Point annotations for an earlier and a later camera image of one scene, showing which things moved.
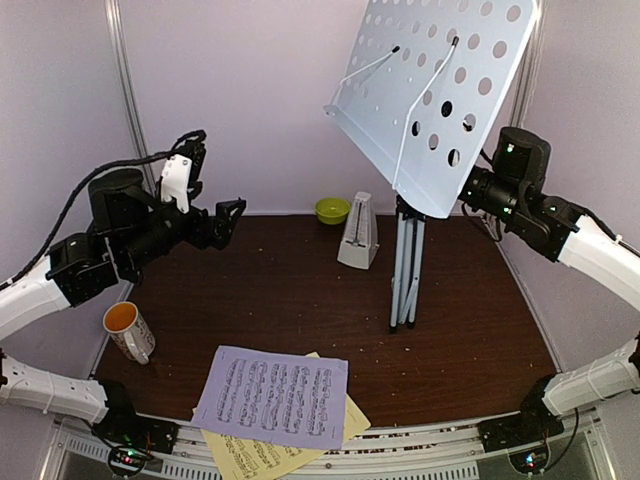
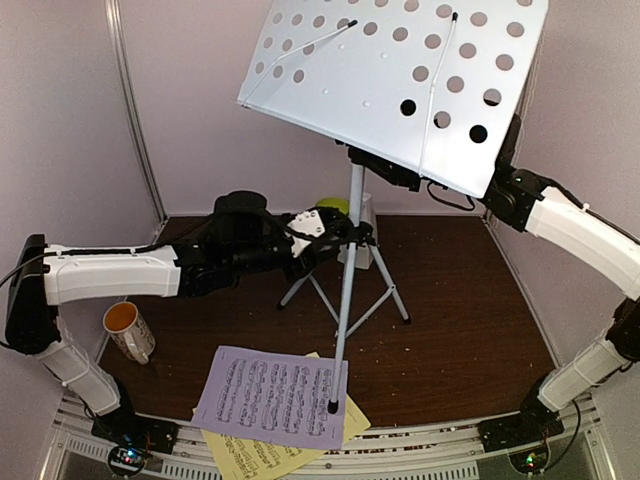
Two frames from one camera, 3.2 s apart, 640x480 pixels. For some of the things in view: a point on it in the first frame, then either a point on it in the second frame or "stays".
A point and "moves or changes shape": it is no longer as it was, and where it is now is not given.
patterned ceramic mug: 129,331 stays
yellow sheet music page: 240,455 -> 312,354
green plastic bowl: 332,210 stays
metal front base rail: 377,452 stays
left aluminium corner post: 117,24 stays
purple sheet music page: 288,398 stays
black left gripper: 201,236 -> 311,259
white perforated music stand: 420,84 moves or changes shape
